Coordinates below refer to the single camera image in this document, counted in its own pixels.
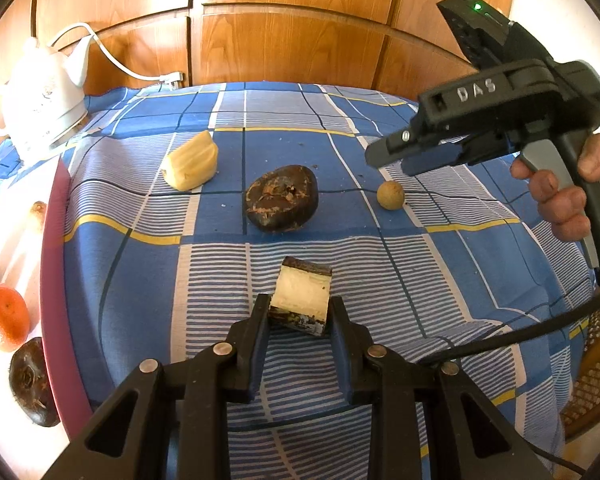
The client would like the small tan longan fruit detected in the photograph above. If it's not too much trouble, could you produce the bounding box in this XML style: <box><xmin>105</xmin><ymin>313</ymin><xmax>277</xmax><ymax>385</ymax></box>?
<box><xmin>376</xmin><ymin>181</ymin><xmax>405</xmax><ymax>210</ymax></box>

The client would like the dark brown water chestnut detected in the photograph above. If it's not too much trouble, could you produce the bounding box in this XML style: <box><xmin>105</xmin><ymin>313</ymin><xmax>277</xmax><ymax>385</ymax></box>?
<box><xmin>8</xmin><ymin>337</ymin><xmax>60</xmax><ymax>427</ymax></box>

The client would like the pale-cut sugarcane segment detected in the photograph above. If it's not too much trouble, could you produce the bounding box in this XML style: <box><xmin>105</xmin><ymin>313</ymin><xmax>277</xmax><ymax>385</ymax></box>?
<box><xmin>268</xmin><ymin>257</ymin><xmax>332</xmax><ymax>337</ymax></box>

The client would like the orange mandarin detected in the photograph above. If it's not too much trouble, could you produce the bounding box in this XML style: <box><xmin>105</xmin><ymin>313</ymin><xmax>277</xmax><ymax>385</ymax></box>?
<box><xmin>0</xmin><ymin>283</ymin><xmax>30</xmax><ymax>352</ymax></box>

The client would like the yellow peeled fruit piece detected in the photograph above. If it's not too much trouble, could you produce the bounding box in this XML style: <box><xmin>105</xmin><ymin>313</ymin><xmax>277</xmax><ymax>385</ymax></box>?
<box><xmin>160</xmin><ymin>130</ymin><xmax>219</xmax><ymax>192</ymax></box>

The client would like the person's right hand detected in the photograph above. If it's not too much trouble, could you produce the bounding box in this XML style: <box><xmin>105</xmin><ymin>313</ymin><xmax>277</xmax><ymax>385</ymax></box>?
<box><xmin>510</xmin><ymin>133</ymin><xmax>600</xmax><ymax>242</ymax></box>

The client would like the wicker chair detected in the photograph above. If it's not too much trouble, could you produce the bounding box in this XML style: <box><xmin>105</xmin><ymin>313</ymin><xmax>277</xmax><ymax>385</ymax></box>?
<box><xmin>560</xmin><ymin>310</ymin><xmax>600</xmax><ymax>441</ymax></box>

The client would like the blue plaid tablecloth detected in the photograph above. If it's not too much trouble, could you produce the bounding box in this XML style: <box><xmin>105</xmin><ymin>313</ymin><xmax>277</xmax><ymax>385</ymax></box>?
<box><xmin>0</xmin><ymin>82</ymin><xmax>594</xmax><ymax>406</ymax></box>

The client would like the white ceramic electric kettle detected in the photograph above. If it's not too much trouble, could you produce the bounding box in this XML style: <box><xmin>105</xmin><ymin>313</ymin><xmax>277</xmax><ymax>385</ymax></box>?
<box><xmin>0</xmin><ymin>36</ymin><xmax>92</xmax><ymax>165</ymax></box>

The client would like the white kettle power cord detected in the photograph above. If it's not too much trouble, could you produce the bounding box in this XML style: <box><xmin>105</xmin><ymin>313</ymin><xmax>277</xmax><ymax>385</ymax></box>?
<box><xmin>47</xmin><ymin>20</ymin><xmax>185</xmax><ymax>89</ymax></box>

